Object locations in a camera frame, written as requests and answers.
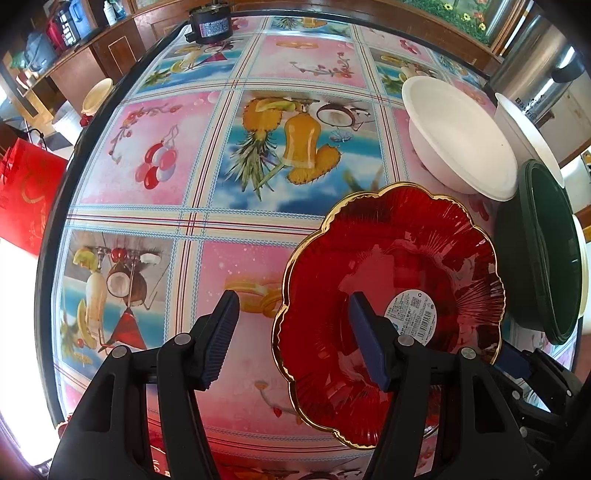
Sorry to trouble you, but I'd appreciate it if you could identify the white paper bowl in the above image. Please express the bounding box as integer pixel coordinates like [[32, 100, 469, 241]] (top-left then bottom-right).
[[401, 76, 519, 202]]

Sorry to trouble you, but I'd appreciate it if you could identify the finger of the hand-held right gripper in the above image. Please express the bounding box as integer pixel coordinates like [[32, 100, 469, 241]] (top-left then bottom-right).
[[499, 343, 536, 383]]

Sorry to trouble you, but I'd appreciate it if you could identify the small black motor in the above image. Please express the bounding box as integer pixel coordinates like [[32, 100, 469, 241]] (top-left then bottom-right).
[[185, 0, 234, 45]]

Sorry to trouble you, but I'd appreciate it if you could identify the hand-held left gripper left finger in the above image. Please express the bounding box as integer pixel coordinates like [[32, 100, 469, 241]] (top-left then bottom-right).
[[48, 290, 241, 480]]

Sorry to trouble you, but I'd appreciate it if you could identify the red glass plate gold rim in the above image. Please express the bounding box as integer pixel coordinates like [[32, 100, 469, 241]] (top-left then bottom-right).
[[272, 182, 506, 449]]

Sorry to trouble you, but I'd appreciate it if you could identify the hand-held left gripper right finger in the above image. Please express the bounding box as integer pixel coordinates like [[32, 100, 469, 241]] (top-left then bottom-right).
[[347, 292, 536, 480]]

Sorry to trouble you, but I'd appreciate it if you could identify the cream plastic bowl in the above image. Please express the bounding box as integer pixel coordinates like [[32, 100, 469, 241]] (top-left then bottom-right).
[[495, 92, 566, 189]]

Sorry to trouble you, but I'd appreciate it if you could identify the red paper bag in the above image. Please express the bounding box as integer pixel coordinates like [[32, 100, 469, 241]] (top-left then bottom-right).
[[0, 137, 70, 256]]

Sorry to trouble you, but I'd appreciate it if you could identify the stainless steel kettle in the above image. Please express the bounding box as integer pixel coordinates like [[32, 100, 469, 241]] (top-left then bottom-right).
[[480, 0, 588, 125]]

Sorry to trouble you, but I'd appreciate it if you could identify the flower print panel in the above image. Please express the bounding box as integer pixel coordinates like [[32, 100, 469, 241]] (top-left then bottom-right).
[[406, 0, 496, 45]]

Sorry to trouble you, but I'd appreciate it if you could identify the red box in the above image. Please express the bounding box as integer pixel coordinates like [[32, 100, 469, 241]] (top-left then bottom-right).
[[46, 4, 80, 47]]

